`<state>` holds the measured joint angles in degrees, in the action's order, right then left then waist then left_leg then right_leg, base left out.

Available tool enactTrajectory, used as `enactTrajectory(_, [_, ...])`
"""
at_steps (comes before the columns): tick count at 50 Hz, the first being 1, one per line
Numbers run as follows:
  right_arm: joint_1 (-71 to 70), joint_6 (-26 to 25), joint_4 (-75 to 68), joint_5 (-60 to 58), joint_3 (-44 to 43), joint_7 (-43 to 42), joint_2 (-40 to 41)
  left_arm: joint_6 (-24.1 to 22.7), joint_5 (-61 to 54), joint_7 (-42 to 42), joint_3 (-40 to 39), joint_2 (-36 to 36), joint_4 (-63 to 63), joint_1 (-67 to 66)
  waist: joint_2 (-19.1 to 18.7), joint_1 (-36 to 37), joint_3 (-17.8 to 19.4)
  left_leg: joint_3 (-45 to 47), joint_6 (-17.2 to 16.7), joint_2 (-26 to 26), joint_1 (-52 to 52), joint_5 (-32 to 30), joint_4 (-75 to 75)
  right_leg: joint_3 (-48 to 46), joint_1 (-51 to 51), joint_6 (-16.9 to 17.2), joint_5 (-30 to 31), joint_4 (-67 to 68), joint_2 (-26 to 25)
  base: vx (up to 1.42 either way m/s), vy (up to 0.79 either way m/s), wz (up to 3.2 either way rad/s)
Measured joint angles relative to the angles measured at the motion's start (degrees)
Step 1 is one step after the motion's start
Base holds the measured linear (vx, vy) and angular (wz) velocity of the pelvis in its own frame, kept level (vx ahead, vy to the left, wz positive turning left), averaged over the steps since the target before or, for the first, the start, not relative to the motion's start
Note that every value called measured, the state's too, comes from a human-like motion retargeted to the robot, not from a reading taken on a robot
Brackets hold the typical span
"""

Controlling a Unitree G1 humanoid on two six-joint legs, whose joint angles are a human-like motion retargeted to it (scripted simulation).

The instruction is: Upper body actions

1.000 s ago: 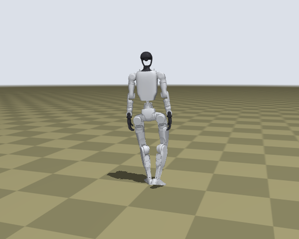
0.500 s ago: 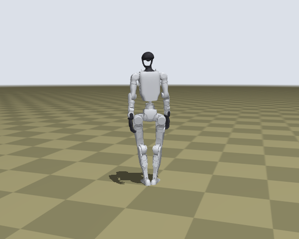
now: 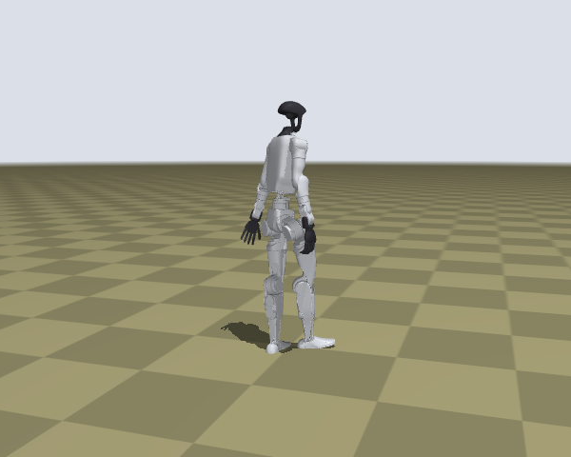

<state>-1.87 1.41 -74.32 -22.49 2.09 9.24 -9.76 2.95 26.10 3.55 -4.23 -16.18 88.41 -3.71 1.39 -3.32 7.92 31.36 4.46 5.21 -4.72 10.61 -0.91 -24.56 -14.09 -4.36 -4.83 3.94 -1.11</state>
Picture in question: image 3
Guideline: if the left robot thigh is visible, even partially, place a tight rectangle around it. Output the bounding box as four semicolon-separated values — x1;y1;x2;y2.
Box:
261;219;287;294

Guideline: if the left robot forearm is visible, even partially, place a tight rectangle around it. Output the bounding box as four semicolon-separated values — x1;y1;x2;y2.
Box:
251;183;269;219

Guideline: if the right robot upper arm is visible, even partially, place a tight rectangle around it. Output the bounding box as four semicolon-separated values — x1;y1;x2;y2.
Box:
289;138;309;190

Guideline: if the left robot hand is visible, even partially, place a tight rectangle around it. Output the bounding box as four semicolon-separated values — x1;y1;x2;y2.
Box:
241;209;263;245

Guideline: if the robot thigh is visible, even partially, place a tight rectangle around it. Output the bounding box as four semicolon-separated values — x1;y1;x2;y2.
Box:
261;219;287;294
281;216;316;293

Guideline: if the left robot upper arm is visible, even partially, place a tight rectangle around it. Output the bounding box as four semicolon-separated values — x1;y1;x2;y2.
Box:
260;143;270;189

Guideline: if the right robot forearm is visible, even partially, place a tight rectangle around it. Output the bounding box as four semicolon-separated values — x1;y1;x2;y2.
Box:
295;176;314;225

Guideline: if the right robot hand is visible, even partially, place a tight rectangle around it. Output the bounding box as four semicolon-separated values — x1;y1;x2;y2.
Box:
300;217;316;254

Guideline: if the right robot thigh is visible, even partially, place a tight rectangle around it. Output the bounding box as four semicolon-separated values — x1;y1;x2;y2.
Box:
281;216;316;293

